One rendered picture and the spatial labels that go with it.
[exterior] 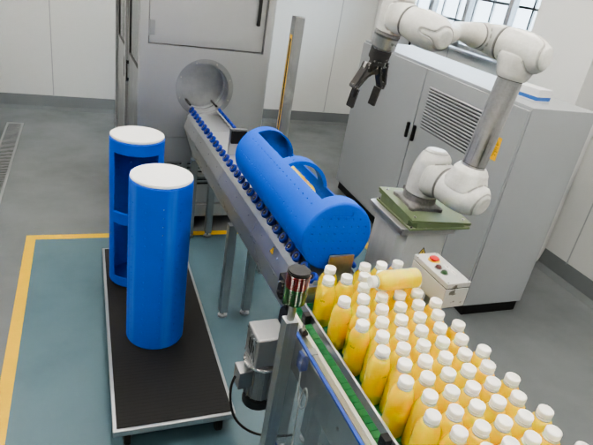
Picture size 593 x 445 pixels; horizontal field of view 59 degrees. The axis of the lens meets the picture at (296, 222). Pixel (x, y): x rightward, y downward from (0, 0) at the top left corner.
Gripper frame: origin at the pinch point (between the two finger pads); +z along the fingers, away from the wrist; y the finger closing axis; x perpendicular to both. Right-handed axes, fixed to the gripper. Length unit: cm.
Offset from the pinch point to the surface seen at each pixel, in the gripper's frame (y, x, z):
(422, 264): -2, -49, 39
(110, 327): -45, 67, 154
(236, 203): 6, 51, 79
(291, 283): -70, -43, 27
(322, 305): -40, -38, 51
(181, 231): -29, 48, 84
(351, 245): -9, -24, 46
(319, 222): -23.6, -15.7, 37.7
